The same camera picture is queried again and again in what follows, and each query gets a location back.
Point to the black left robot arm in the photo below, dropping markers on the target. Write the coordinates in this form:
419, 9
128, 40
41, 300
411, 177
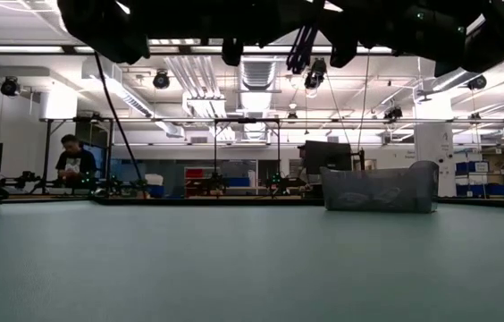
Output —
100, 27

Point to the grey translucent plastic bin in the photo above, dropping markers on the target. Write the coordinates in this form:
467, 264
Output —
377, 179

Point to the red storage box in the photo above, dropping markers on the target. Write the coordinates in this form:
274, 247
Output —
194, 173

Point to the blue storage bins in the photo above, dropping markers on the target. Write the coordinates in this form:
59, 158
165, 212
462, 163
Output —
468, 167

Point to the white container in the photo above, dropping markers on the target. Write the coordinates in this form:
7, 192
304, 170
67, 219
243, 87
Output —
154, 179

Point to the person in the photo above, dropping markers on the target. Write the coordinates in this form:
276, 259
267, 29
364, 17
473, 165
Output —
75, 163

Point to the green table mat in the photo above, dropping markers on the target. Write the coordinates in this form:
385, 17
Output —
234, 268

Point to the black ceiling-mounted camera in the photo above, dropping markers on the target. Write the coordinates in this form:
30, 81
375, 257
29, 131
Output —
393, 113
477, 82
315, 73
10, 86
161, 79

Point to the black neighbouring station frame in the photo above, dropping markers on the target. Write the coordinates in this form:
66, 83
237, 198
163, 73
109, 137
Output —
246, 120

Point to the black aluminium table frame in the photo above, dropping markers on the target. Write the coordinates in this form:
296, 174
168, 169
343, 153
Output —
234, 201

